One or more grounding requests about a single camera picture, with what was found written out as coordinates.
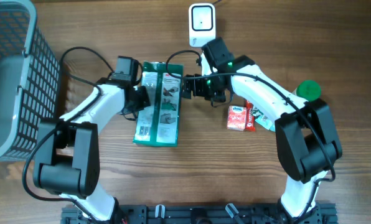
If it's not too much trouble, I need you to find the black right camera cable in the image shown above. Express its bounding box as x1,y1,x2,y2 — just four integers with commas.
165,50,337,223

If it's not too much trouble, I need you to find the white barcode scanner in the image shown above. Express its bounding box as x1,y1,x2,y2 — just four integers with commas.
188,2,216,47

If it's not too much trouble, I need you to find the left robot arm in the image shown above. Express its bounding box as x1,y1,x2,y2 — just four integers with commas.
32,56,149,223

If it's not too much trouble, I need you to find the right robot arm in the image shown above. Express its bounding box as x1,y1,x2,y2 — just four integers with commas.
183,37,342,223

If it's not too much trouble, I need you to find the black left camera cable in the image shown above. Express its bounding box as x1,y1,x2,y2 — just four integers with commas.
21,46,115,224

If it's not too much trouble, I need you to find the red coffee stick sachet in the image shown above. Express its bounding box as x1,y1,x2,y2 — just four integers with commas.
245,100,256,132

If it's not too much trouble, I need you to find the grey plastic mesh basket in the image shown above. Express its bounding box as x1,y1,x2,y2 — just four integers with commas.
0,0,61,161

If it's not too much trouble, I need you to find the teal wet wipes pack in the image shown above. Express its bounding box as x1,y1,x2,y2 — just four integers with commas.
252,106,275,132

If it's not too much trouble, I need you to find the green white gloves package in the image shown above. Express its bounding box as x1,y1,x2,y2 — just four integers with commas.
133,62,183,147

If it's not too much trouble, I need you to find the black camera cable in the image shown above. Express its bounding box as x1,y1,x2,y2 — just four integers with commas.
165,50,337,223
21,46,115,224

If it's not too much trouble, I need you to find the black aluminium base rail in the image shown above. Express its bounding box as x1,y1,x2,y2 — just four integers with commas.
60,203,338,224

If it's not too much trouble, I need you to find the red white tissue pack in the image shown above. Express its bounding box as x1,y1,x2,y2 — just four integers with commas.
227,106,247,131

